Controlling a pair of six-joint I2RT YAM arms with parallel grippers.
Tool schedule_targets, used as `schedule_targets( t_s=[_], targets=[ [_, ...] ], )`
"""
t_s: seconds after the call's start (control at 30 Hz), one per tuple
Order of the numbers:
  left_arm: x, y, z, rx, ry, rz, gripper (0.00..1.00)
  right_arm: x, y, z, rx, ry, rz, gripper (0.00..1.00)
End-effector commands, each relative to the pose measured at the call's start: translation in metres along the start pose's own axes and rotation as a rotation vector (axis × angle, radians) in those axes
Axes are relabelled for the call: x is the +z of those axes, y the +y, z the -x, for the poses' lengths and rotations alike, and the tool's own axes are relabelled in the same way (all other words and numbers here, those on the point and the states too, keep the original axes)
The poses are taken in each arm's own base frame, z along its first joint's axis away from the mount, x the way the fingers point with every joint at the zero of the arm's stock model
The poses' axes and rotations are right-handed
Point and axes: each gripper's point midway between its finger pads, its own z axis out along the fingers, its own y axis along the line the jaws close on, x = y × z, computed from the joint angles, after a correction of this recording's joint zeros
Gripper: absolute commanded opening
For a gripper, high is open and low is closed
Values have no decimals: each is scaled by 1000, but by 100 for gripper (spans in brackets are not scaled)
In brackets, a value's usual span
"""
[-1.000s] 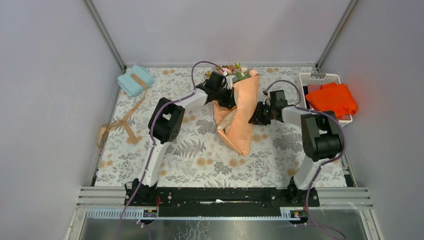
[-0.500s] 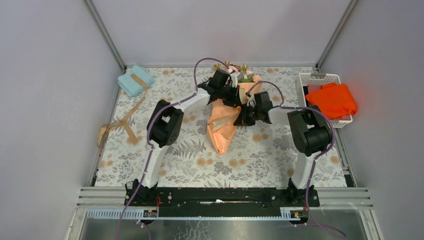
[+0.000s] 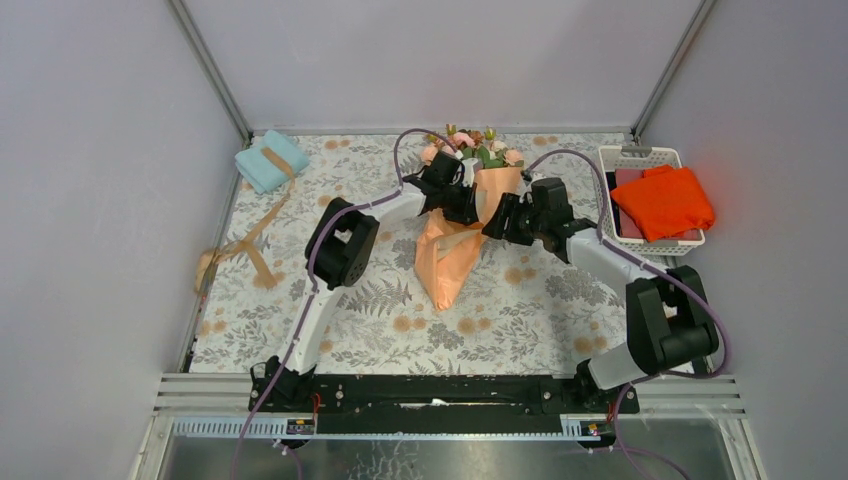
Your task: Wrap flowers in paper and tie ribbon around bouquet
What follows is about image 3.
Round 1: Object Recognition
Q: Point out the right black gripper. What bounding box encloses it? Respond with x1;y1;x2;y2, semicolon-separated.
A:
480;193;547;248

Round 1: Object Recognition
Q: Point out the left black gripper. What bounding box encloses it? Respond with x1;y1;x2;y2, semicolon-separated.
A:
435;179;476;225

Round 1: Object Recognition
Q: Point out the pink fake flower bunch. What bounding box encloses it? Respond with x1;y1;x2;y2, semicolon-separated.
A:
419;124;525;169

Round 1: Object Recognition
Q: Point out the tan wrapping paper sheet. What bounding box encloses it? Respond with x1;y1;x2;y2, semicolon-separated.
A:
414;166;522;311

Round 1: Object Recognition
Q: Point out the tan ribbon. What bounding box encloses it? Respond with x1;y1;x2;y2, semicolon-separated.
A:
194;147;296;294

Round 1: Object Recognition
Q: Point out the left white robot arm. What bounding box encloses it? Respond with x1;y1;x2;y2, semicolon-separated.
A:
266;152;478;411

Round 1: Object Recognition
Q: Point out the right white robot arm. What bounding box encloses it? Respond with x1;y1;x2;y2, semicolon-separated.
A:
483;178;720;412

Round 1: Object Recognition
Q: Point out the white plastic basket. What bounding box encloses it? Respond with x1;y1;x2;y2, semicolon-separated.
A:
596;146;715;256

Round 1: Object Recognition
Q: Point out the floral patterned table mat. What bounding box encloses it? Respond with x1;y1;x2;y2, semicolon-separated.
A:
188;135;625;375

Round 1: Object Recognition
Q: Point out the orange folded cloth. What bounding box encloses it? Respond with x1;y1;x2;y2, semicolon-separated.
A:
610;165;716;242

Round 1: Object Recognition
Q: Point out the light blue folded towel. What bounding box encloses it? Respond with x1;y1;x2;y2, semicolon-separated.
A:
235;130;310;194

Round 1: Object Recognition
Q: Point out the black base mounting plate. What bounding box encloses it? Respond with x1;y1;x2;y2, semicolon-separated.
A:
248;374;640;435

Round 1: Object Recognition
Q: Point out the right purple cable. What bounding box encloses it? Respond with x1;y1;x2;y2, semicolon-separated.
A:
523;148;730;480

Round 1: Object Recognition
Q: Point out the purple cable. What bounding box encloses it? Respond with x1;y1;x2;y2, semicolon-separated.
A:
523;148;730;480
228;127;458;480

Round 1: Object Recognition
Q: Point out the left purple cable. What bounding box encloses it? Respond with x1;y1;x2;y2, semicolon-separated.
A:
228;127;458;480

